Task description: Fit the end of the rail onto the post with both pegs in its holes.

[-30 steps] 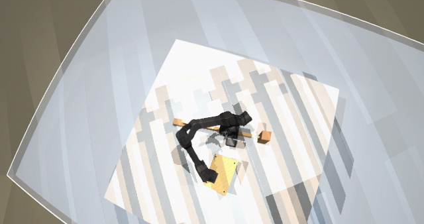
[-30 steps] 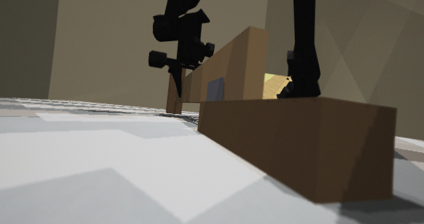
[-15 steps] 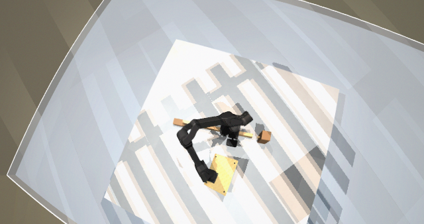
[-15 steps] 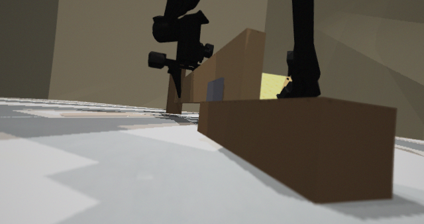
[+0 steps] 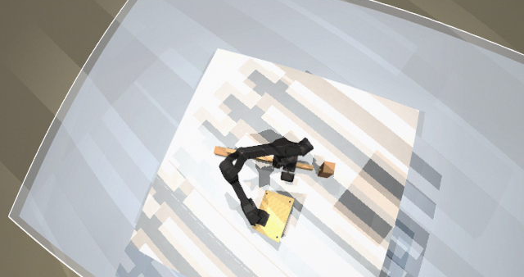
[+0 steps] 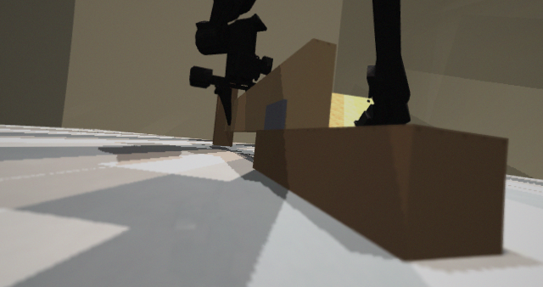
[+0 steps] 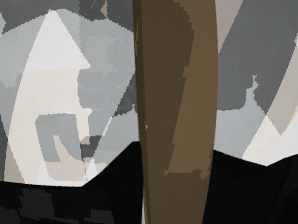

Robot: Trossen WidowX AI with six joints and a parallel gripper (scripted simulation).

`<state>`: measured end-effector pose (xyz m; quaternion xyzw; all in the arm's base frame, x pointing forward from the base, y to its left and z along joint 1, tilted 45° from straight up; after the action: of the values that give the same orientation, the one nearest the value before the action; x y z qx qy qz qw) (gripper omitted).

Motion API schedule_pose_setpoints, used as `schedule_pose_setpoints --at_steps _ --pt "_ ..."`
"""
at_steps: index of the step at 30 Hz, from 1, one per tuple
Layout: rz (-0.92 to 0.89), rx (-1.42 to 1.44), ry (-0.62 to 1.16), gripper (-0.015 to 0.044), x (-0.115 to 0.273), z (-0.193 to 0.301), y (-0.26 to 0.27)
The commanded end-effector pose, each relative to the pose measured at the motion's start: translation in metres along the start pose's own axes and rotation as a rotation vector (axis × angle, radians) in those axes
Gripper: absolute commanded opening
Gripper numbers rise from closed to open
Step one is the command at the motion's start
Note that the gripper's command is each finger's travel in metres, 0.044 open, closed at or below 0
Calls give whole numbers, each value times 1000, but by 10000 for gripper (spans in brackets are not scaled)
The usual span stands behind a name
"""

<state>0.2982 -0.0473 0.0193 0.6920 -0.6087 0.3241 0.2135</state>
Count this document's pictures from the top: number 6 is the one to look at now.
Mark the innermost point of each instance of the long brown wooden beam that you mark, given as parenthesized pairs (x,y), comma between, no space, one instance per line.
(305,79)

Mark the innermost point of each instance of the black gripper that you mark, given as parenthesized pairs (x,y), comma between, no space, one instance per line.
(203,77)

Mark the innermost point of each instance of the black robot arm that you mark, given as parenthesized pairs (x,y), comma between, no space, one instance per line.
(388,85)

